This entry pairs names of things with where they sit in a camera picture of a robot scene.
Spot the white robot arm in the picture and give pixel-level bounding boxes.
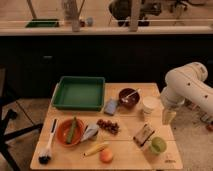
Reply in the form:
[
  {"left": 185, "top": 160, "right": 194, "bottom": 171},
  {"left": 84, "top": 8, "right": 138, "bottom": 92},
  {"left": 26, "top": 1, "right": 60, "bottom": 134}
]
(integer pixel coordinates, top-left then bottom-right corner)
[{"left": 160, "top": 62, "right": 213, "bottom": 125}]

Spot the white paper cup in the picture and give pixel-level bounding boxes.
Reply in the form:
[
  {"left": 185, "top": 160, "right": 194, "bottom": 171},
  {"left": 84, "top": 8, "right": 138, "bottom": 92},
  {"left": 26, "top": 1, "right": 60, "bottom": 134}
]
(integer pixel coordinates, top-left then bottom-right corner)
[{"left": 142, "top": 96, "right": 158, "bottom": 114}]

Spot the green cup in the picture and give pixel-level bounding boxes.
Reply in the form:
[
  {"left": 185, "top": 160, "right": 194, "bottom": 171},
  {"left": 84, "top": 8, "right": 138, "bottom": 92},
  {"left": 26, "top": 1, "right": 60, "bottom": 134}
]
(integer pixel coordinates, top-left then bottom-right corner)
[{"left": 149, "top": 137, "right": 167, "bottom": 155}]

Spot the dark red bowl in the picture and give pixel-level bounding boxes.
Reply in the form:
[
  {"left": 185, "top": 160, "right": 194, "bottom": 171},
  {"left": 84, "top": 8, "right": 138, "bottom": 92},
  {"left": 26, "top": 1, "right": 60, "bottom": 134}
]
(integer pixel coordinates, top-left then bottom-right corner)
[{"left": 118, "top": 88, "right": 140, "bottom": 109}]

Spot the wooden folding table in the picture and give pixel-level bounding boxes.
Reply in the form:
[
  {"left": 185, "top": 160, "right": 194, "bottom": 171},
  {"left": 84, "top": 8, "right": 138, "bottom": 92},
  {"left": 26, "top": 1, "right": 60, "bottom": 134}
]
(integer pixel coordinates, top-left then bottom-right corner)
[{"left": 29, "top": 82, "right": 184, "bottom": 171}]

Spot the bunch of dark grapes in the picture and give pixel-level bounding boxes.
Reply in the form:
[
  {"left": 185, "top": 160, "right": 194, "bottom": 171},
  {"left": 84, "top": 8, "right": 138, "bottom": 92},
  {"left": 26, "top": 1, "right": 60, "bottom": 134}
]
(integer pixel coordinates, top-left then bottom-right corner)
[{"left": 97, "top": 119, "right": 119, "bottom": 135}]

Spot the blue sponge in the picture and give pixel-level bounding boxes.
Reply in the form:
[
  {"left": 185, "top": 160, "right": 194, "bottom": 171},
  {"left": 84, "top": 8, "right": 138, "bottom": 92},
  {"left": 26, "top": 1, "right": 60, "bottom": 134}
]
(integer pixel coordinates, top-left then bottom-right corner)
[{"left": 104, "top": 99, "right": 118, "bottom": 115}]

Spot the orange fruit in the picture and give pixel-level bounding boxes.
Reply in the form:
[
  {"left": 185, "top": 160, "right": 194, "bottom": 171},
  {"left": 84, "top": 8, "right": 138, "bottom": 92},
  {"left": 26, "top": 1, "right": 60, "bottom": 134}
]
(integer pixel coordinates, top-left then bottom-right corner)
[{"left": 99, "top": 148, "right": 114, "bottom": 163}]

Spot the yellow corn cob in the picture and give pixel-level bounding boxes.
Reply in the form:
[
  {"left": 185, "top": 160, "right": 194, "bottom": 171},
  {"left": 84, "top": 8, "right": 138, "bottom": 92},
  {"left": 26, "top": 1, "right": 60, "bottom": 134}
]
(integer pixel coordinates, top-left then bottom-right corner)
[{"left": 84, "top": 142, "right": 109, "bottom": 156}]

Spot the orange plate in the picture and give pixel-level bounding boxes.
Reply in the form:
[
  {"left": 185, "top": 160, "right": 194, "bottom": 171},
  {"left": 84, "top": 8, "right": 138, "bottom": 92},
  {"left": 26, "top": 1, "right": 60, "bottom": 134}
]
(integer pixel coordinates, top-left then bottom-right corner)
[{"left": 56, "top": 119, "right": 84, "bottom": 148}]

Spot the green cucumber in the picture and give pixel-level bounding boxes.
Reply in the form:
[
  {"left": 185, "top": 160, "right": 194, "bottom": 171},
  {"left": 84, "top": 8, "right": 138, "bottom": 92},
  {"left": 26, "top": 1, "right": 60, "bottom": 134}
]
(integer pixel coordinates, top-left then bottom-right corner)
[{"left": 66, "top": 117, "right": 77, "bottom": 144}]

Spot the green plastic tray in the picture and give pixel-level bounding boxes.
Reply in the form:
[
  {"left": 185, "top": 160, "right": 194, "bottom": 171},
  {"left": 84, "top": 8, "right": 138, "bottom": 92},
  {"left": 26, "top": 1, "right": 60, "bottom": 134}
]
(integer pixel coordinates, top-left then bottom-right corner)
[{"left": 52, "top": 76, "right": 105, "bottom": 111}]

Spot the black white dish brush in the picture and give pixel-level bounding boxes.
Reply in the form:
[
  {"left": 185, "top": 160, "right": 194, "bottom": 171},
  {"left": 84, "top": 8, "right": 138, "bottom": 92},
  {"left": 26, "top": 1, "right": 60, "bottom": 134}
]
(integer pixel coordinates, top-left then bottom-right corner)
[{"left": 38, "top": 119, "right": 57, "bottom": 164}]

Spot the black office chair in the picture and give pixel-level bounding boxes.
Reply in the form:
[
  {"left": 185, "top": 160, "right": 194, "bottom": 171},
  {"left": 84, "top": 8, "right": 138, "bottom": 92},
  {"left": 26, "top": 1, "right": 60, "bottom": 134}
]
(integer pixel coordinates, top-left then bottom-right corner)
[{"left": 0, "top": 68, "right": 43, "bottom": 171}]

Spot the distant green tray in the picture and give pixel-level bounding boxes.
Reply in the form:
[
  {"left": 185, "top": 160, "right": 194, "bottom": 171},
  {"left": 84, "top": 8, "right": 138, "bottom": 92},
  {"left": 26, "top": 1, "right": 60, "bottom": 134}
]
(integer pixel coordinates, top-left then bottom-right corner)
[{"left": 26, "top": 19, "right": 59, "bottom": 28}]

